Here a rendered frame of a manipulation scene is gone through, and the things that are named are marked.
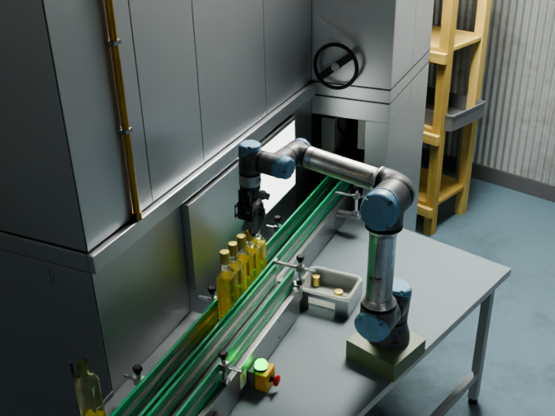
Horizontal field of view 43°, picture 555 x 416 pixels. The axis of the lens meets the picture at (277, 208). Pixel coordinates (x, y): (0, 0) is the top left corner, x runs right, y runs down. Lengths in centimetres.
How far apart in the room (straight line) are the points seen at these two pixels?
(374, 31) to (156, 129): 127
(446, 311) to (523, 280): 170
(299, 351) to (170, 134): 92
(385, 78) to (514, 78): 226
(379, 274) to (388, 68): 119
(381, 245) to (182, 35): 89
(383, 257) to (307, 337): 60
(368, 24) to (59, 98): 165
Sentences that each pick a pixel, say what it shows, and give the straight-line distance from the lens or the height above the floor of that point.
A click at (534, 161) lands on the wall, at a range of 541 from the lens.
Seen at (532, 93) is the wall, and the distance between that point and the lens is 527.
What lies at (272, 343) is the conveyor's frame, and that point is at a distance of 255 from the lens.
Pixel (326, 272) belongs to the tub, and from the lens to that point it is 286.
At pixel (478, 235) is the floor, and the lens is 487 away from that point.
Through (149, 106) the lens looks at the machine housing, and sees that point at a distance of 213.
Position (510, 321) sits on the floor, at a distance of 412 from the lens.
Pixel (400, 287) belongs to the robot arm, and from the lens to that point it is 241.
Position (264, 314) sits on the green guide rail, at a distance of 247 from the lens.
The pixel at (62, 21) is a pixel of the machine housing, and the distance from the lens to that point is 181.
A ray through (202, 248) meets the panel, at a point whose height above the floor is 111.
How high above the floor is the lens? 241
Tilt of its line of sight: 28 degrees down
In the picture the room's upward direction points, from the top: 1 degrees counter-clockwise
